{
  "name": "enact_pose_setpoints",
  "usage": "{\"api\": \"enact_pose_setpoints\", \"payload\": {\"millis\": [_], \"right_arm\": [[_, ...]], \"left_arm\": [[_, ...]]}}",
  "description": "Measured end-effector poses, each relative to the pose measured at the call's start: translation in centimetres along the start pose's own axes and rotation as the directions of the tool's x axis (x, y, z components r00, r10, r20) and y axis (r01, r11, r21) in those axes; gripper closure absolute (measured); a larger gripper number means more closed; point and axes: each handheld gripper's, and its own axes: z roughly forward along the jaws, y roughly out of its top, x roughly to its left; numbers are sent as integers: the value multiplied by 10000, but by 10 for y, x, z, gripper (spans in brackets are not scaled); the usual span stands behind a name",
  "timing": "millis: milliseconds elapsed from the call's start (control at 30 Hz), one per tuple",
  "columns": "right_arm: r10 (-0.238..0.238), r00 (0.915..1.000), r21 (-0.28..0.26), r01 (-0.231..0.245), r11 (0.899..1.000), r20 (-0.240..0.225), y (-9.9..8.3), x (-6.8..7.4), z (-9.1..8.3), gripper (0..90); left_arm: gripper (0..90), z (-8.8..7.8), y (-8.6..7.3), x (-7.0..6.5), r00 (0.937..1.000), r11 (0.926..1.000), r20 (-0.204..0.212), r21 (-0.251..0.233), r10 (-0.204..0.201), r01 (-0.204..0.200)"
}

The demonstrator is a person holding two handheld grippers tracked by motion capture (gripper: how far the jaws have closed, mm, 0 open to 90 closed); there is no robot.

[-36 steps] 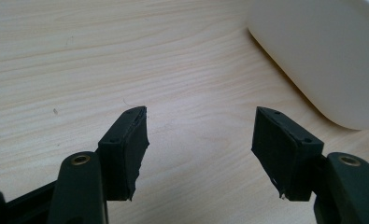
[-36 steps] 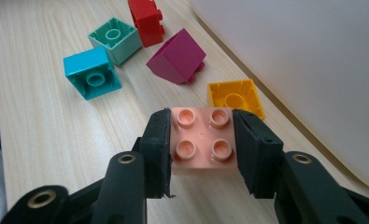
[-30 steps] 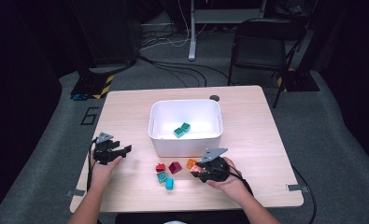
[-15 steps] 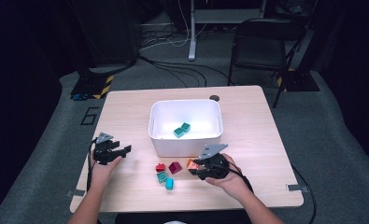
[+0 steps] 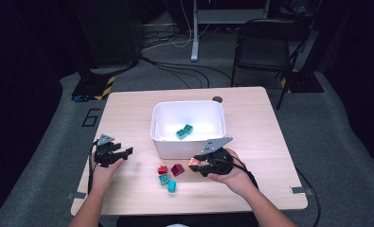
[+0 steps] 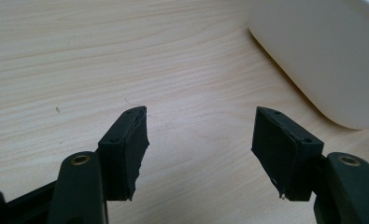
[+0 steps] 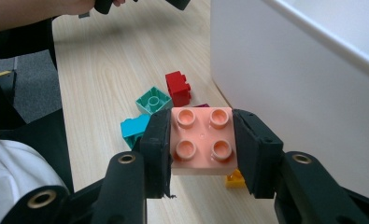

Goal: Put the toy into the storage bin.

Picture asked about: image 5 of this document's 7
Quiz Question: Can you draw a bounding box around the left hand-held gripper cable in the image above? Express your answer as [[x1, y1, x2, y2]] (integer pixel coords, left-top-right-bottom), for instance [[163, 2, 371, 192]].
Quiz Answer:
[[87, 141, 98, 195]]

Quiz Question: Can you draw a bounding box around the white plastic bin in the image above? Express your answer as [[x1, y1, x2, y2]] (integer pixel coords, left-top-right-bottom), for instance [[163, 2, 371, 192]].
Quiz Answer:
[[150, 99, 227, 160]]

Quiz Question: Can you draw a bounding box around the black floor cable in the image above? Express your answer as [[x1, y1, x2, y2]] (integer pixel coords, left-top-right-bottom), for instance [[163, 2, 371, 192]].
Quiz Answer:
[[140, 55, 236, 89]]

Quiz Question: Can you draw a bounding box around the black cable beside table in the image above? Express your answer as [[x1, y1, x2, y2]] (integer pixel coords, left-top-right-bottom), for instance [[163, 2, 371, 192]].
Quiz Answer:
[[294, 166, 322, 227]]

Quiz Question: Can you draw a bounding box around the person's dark clothing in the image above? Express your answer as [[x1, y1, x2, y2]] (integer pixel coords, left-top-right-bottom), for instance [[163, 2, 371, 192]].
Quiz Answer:
[[116, 212, 259, 227]]

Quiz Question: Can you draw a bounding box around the white desk frame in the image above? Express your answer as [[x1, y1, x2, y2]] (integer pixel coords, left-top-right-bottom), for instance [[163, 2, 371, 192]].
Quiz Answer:
[[189, 0, 271, 62]]

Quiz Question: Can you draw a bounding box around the maroon sloped toy block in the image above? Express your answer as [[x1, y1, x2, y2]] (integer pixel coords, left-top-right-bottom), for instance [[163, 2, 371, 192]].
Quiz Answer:
[[170, 163, 186, 177]]

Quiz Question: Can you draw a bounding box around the hand-held gripper cable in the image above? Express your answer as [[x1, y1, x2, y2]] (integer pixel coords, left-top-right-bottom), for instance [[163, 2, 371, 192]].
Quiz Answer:
[[233, 155, 259, 190], [87, 141, 98, 195]]

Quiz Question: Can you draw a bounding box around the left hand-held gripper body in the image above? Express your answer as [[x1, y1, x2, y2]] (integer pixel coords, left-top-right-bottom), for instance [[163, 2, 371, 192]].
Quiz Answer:
[[94, 133, 117, 168]]

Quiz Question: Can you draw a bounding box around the black folding chair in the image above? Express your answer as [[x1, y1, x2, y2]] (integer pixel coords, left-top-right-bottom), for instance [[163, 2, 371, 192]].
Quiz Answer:
[[230, 18, 312, 111]]

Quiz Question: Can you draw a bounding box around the dark curtain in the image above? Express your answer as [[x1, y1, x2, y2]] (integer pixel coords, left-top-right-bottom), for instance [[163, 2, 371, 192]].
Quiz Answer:
[[0, 0, 64, 216], [313, 0, 374, 168]]

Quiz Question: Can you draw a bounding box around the black equipment case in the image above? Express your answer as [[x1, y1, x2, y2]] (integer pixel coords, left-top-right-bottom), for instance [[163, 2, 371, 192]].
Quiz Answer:
[[70, 0, 145, 69]]

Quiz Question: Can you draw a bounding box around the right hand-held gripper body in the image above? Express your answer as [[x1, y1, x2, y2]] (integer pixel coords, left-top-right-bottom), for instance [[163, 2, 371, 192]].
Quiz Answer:
[[201, 136, 235, 177]]

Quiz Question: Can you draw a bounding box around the person's left hand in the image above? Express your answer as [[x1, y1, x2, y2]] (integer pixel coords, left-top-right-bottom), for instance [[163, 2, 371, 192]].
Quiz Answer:
[[91, 157, 125, 190]]

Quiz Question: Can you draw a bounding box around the tangle of floor cables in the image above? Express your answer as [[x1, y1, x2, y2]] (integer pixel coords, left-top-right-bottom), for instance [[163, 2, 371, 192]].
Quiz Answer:
[[141, 26, 214, 51]]

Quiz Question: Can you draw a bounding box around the black stand base striped edge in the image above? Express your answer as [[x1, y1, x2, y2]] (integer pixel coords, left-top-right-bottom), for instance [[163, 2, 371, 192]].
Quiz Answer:
[[71, 67, 116, 102]]

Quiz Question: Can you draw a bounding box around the right hand-held gripper cable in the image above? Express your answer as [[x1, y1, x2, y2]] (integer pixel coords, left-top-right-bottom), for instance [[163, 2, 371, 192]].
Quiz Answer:
[[233, 155, 259, 190]]

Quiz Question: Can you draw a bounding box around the person's right hand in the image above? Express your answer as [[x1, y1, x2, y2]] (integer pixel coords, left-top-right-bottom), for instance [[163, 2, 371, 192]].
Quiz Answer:
[[207, 148, 255, 198]]

